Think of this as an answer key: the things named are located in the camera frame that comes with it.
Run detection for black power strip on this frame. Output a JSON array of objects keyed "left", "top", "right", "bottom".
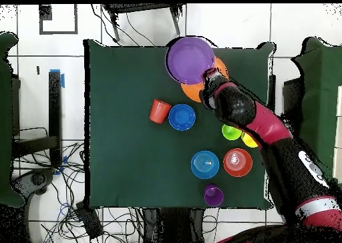
[{"left": 75, "top": 201, "right": 104, "bottom": 240}]

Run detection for black chair base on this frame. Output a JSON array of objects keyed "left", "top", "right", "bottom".
[{"left": 10, "top": 168, "right": 57, "bottom": 198}]

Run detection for blue tape strip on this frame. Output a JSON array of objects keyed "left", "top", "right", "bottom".
[{"left": 49, "top": 68, "right": 65, "bottom": 89}]

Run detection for large yellow plastic bowl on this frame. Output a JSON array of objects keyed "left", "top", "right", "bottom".
[{"left": 180, "top": 55, "right": 230, "bottom": 103}]

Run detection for red plastic cup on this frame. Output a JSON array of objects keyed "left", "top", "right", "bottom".
[{"left": 149, "top": 98, "right": 172, "bottom": 125}]

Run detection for white boxes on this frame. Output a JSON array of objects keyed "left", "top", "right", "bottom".
[{"left": 332, "top": 85, "right": 342, "bottom": 184}]

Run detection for yellow plastic cup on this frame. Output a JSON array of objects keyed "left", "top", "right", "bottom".
[{"left": 240, "top": 132, "right": 259, "bottom": 149}]

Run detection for purple plastic cup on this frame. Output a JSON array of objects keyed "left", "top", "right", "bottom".
[{"left": 204, "top": 184, "right": 224, "bottom": 208}]

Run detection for black square floor frame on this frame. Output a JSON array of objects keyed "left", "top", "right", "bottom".
[{"left": 39, "top": 4, "right": 79, "bottom": 35}]

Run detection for light blue plastic bowl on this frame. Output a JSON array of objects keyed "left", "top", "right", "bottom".
[{"left": 190, "top": 150, "right": 220, "bottom": 180}]

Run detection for dark green tablecloth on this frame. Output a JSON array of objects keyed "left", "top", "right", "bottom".
[{"left": 83, "top": 39, "right": 276, "bottom": 210}]

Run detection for green cloth side table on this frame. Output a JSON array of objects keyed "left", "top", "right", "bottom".
[
  {"left": 292, "top": 37, "right": 342, "bottom": 180},
  {"left": 0, "top": 31, "right": 26, "bottom": 208}
]

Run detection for purple plastic bowl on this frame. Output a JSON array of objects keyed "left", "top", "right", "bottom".
[{"left": 164, "top": 36, "right": 216, "bottom": 85}]

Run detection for green plastic cup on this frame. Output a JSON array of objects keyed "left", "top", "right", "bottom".
[{"left": 221, "top": 124, "right": 243, "bottom": 142}]

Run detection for black table frame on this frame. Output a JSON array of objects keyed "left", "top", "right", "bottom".
[
  {"left": 267, "top": 74, "right": 277, "bottom": 113},
  {"left": 11, "top": 71, "right": 63, "bottom": 167}
]

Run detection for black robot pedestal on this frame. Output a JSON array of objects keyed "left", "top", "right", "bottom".
[{"left": 142, "top": 208, "right": 205, "bottom": 243}]

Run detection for dark blue plastic bowl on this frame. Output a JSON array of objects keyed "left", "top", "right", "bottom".
[{"left": 168, "top": 103, "right": 197, "bottom": 132}]

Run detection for tangle of floor cables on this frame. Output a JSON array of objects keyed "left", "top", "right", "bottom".
[{"left": 11, "top": 126, "right": 145, "bottom": 243}]

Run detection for black metal stool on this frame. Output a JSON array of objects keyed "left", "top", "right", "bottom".
[{"left": 102, "top": 3, "right": 185, "bottom": 43}]

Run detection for orange-red plastic bowl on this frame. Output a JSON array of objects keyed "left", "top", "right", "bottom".
[{"left": 222, "top": 148, "right": 254, "bottom": 178}]

